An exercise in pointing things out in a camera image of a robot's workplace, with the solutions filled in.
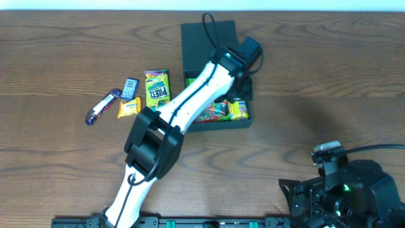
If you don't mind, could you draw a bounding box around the blue gum pack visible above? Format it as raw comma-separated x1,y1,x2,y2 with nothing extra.
121,78,139,102

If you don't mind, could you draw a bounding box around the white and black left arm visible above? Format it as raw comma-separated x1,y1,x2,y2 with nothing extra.
98,47,262,227

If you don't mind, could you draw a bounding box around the yellow Julie's Le-mond biscuit pack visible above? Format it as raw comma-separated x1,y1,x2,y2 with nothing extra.
117,96,142,118

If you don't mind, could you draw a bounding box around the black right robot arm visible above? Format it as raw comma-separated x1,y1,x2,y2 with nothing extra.
278,141,404,227

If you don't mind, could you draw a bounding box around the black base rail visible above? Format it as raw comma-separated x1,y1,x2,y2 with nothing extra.
51,216,292,228

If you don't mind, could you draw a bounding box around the blue fruit and nut bar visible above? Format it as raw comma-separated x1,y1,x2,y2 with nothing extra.
85,89,122,125

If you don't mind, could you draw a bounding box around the yellow Mentos candy bottle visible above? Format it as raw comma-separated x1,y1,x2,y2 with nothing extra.
228,101,249,121

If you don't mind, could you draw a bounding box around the green Haribo gummy bag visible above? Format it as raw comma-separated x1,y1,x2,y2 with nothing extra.
194,100,230,124

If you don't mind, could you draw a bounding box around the black open gift box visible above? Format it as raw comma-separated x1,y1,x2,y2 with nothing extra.
181,20,253,132

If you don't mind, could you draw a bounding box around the yellow Pretz snack box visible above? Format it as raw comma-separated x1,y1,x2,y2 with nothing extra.
144,69,171,111

